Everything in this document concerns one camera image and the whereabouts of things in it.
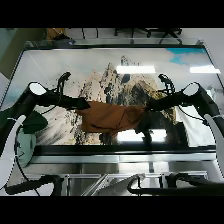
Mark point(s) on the dark green garment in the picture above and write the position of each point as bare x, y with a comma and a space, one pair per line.
33, 122

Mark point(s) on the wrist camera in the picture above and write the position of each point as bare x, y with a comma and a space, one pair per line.
63, 78
165, 81

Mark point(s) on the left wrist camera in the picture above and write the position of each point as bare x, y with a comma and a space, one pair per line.
63, 78

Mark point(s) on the white garment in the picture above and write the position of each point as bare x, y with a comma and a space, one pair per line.
196, 130

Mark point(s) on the pale green garment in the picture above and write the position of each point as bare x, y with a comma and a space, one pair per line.
26, 146

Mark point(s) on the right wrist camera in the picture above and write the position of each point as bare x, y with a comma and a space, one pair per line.
165, 81

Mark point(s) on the silver frame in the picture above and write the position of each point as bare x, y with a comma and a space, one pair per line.
100, 158

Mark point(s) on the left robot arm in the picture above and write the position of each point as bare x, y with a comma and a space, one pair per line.
56, 98

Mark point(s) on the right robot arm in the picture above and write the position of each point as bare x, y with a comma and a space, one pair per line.
173, 98

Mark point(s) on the brown T-shirt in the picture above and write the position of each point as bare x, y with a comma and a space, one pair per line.
106, 116

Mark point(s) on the black office chair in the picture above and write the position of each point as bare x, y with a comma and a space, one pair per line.
165, 31
131, 31

